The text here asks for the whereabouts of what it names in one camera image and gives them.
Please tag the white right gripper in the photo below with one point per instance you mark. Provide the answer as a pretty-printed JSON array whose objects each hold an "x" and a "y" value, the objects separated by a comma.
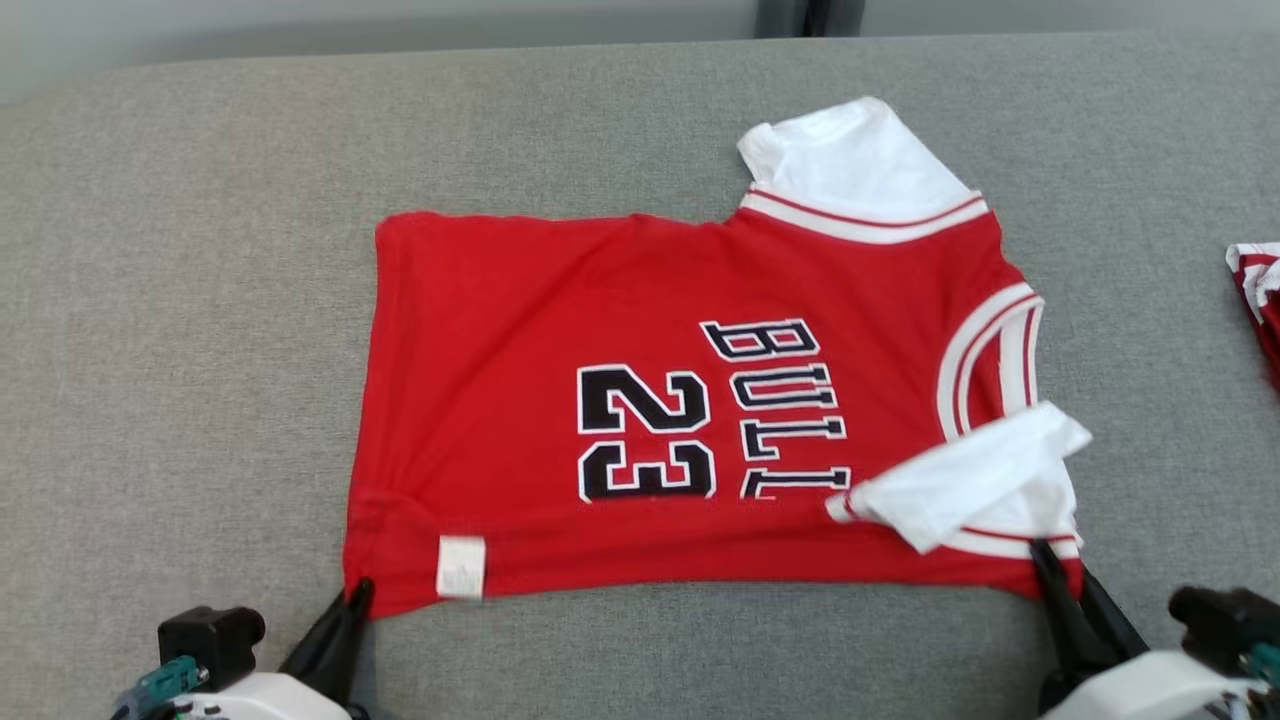
[{"x": 1140, "y": 692}]

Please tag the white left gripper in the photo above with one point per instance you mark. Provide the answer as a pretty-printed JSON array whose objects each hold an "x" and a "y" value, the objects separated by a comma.
[{"x": 260, "y": 700}]

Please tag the red Bulls basketball jersey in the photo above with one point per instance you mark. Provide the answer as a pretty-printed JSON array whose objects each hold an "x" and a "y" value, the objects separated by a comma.
[{"x": 520, "y": 300}]

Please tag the red mesh shorts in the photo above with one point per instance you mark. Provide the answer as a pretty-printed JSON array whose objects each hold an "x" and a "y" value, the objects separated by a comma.
[{"x": 1265, "y": 300}]

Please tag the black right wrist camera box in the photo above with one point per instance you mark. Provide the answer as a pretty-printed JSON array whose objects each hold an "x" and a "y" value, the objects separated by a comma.
[{"x": 1220, "y": 620}]

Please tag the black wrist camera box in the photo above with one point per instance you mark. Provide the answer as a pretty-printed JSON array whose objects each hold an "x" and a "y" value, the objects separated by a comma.
[
  {"x": 210, "y": 640},
  {"x": 1220, "y": 620}
]

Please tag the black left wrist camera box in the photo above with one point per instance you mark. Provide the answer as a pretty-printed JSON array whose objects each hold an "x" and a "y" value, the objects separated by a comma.
[{"x": 210, "y": 640}]

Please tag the grey metal partition post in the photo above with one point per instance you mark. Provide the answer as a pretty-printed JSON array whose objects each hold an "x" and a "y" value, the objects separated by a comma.
[{"x": 790, "y": 15}]

